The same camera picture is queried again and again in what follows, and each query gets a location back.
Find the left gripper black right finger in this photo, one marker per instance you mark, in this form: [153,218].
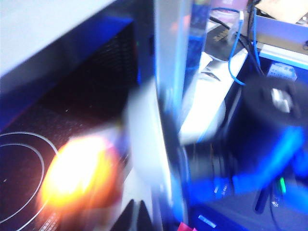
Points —
[144,221]

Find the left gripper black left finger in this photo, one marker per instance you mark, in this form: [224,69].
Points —
[129,221]

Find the orange fruit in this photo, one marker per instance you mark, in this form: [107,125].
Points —
[77,173]

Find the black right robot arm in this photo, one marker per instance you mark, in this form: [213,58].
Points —
[260,108]

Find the white Midea microwave oven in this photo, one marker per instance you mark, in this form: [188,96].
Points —
[84,84]

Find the brown cardboard box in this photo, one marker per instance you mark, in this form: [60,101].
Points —
[276,9]

